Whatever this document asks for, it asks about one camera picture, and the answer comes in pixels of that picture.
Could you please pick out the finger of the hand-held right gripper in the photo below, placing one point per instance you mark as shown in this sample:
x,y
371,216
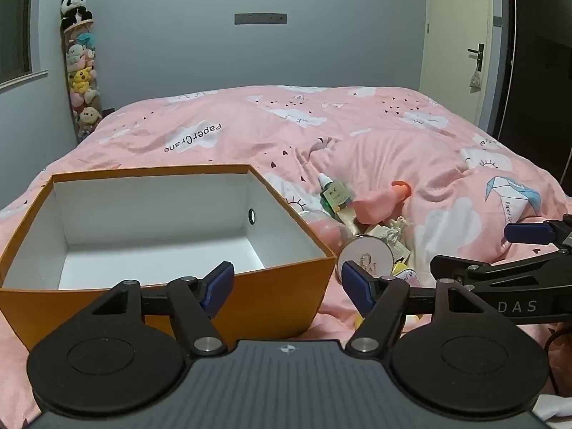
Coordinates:
x,y
527,233
451,266

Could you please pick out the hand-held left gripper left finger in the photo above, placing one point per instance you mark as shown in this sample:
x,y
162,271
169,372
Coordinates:
x,y
219,283

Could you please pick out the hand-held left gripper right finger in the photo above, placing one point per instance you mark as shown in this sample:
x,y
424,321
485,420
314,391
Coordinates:
x,y
355,279

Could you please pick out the round white cosmetic jar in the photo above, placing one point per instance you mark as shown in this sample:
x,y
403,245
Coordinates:
x,y
364,257

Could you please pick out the orange cardboard box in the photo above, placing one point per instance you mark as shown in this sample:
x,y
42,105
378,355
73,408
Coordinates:
x,y
277,299

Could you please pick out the clear case with pink sponge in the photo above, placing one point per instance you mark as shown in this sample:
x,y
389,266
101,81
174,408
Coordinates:
x,y
321,227

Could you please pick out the pink pump bottle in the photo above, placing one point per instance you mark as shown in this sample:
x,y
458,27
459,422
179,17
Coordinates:
x,y
375,205

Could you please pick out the green spray bottle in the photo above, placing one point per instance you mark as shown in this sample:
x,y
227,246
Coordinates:
x,y
334,194

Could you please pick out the white cloth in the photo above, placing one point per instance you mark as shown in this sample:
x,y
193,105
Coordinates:
x,y
552,413

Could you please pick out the dark wardrobe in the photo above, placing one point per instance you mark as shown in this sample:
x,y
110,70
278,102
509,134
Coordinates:
x,y
540,76

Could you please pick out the hanging fabric sachet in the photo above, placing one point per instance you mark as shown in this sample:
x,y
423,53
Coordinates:
x,y
475,79

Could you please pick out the pink printed blanket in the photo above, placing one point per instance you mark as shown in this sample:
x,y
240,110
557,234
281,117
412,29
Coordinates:
x,y
268,125

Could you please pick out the cream door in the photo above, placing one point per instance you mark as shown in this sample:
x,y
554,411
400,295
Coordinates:
x,y
451,31

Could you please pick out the clear tube of plush toys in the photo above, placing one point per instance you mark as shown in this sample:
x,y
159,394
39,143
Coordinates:
x,y
82,80

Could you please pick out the panda plush toy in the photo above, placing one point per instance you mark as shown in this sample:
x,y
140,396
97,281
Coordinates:
x,y
75,9

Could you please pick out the dark window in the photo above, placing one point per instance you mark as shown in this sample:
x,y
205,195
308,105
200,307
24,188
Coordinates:
x,y
15,18

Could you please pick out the grey wall outlet strip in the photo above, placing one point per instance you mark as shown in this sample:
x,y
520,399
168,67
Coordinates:
x,y
260,18

